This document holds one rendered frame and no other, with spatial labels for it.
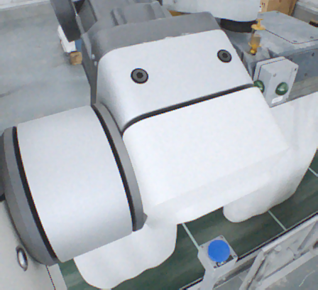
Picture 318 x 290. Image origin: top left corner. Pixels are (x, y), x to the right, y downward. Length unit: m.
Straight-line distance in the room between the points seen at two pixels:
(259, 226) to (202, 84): 1.34
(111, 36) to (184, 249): 1.24
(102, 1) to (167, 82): 0.10
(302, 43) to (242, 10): 0.16
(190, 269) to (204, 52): 1.19
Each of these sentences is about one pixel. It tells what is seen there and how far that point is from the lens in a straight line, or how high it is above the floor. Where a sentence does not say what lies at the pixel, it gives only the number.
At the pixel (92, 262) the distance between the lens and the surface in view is 1.03.
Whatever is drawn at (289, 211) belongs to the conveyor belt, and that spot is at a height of 0.38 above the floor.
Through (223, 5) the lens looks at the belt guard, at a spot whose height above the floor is 1.40.
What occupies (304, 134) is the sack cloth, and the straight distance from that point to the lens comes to 1.25.
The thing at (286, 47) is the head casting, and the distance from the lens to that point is 0.69.
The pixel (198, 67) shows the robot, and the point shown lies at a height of 1.51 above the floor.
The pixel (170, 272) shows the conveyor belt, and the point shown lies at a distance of 1.31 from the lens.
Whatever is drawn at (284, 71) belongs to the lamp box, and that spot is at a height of 1.32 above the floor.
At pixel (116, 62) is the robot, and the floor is 1.52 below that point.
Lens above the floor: 1.59
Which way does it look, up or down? 40 degrees down
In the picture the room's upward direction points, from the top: straight up
